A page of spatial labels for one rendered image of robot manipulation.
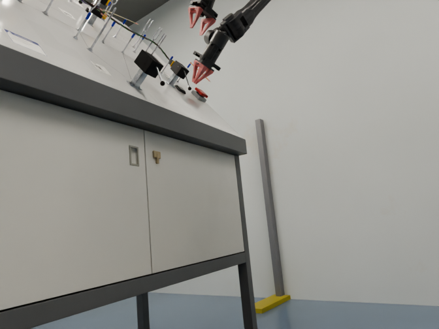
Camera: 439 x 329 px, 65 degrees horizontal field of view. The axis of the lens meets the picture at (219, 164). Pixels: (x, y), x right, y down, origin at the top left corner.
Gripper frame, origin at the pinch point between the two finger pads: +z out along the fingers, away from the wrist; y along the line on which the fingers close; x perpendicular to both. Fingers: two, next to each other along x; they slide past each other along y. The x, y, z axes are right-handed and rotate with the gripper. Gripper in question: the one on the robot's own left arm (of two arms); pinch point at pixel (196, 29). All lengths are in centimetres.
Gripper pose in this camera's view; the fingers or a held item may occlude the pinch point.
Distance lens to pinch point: 144.4
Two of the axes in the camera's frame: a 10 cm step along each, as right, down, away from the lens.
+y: -6.2, -2.3, -7.5
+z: -3.4, 9.4, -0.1
